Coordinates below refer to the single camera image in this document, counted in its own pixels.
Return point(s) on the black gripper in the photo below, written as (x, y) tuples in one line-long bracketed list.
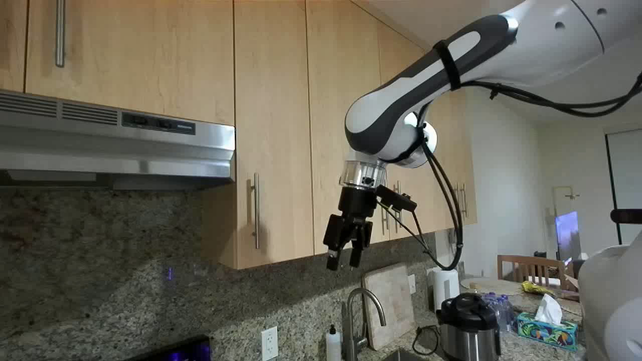
[(358, 203)]

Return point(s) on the light wood cabinet door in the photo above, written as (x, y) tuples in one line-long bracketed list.
[(281, 101), (12, 42), (148, 54), (327, 101), (401, 54)]

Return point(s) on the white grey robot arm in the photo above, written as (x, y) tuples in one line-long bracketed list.
[(428, 87)]

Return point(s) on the light wood cabinet carcass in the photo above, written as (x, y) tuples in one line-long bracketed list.
[(218, 227)]

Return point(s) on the pale cutting board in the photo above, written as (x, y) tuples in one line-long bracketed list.
[(394, 301)]

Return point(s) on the steel kitchen faucet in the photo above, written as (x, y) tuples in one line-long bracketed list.
[(349, 327)]

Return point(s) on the white paper towel roll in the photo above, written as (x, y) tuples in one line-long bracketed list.
[(443, 288)]

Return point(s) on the white soap bottle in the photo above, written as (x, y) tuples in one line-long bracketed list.
[(334, 345)]

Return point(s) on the black steel pressure cooker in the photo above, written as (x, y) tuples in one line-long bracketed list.
[(469, 331)]

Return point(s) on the clear water bottles pack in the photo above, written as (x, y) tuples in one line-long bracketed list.
[(501, 310)]

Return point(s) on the wooden chair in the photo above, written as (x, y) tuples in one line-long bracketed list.
[(528, 266)]

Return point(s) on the yellow banana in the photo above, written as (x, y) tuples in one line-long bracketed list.
[(539, 289)]

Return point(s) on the black stove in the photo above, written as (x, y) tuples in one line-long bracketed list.
[(181, 352)]

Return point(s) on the patterned tissue box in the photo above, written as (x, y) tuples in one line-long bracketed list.
[(544, 327)]

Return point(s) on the stainless steel range hood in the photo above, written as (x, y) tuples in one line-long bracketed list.
[(100, 143)]

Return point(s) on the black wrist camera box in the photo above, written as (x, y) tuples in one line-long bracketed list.
[(397, 199)]

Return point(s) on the white wall outlet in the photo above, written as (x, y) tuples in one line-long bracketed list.
[(270, 341)]

